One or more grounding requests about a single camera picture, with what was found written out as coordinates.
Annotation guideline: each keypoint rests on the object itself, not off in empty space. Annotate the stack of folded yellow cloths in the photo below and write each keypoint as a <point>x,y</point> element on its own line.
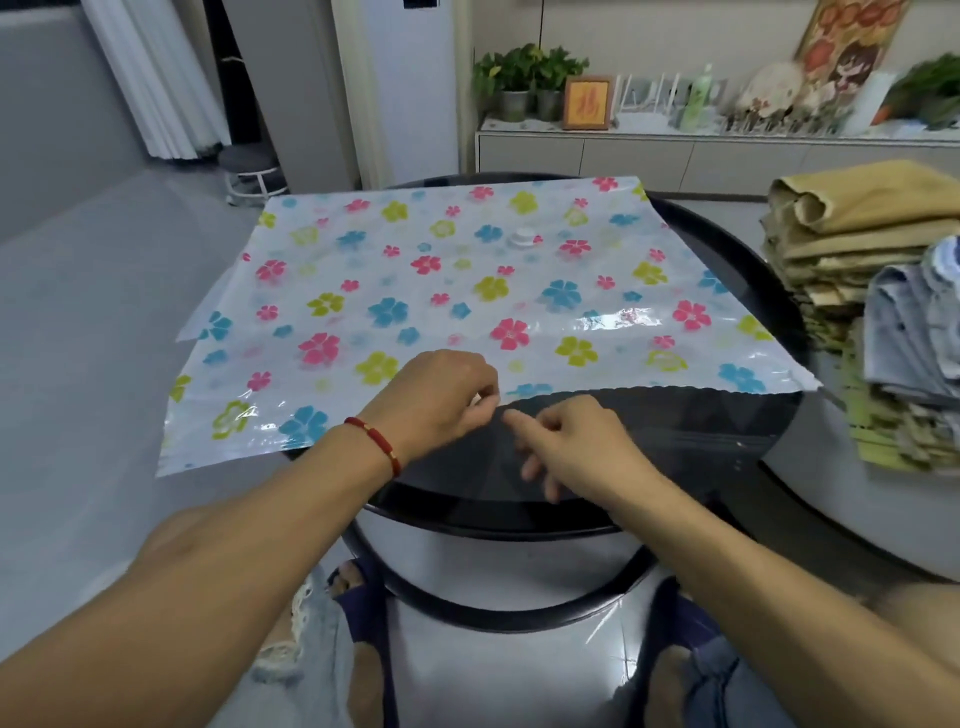
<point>862,196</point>

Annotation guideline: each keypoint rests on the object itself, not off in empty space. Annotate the flower print plastic storage bag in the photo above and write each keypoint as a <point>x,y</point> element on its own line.
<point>450,300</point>

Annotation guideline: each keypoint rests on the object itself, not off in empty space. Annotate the person's leg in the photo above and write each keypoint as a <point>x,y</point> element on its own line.
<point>307,660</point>
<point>720,690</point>

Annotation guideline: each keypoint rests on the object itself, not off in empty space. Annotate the round black glass table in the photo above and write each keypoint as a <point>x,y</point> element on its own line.
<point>480,519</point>

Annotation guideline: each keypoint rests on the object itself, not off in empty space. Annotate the white standing air conditioner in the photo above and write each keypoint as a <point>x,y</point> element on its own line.
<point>405,90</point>

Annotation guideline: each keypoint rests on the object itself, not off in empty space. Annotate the person's left hand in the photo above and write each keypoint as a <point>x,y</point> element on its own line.
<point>427,397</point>

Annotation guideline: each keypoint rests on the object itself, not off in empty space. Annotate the stack of folded denim jeans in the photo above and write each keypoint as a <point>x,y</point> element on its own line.
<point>909,330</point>

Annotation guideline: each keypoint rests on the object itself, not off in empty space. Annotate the white curtain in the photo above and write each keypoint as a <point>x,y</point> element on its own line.
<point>161,75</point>

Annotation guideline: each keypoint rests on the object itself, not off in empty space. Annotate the person's right hand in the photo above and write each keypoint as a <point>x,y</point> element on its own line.
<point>585,450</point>

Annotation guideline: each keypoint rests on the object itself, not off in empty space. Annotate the round decorative fan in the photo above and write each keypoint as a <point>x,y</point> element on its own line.
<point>772,90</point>

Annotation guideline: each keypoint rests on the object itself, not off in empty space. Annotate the row of small figurines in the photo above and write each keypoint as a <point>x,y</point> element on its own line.
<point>787,120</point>

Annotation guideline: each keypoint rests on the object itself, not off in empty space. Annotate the blue slipper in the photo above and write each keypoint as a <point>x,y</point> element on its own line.
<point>675,615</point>
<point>369,607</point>

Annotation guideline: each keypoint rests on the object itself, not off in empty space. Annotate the green plastic bottle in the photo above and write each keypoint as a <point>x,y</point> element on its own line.
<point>697,101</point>

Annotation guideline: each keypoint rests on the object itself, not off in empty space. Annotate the person's left forearm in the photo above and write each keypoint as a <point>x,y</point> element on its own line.
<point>195,570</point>

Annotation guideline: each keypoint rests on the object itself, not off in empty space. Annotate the leafy green houseplant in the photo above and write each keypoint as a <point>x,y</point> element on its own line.
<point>930,86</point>

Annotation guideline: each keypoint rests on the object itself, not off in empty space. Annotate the person's left thumb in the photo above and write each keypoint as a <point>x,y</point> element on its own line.
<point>474,416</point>

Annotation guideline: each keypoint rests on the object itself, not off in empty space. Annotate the colourful cartoon poster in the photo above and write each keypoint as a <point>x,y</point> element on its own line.
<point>851,45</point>

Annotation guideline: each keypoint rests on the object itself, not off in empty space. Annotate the person's right forearm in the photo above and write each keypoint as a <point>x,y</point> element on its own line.
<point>765,600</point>

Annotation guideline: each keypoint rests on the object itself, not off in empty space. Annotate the grey round stool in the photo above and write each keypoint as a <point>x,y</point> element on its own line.
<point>251,169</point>

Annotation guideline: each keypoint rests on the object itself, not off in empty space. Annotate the white bag valve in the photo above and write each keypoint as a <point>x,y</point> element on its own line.
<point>523,238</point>

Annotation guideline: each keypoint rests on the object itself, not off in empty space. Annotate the orange framed picture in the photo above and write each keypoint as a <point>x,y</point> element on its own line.
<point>589,103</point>

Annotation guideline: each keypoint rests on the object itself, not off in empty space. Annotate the person's right leg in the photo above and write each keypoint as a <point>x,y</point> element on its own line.
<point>720,690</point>

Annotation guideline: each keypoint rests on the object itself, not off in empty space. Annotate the green potted plant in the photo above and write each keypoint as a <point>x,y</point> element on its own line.
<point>512,79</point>
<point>555,75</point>

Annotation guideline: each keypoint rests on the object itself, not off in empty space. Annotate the person's left leg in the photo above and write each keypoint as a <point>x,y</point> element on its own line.
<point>307,660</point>

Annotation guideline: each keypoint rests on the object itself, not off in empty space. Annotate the white low cabinet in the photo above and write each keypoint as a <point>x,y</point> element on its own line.
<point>637,161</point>

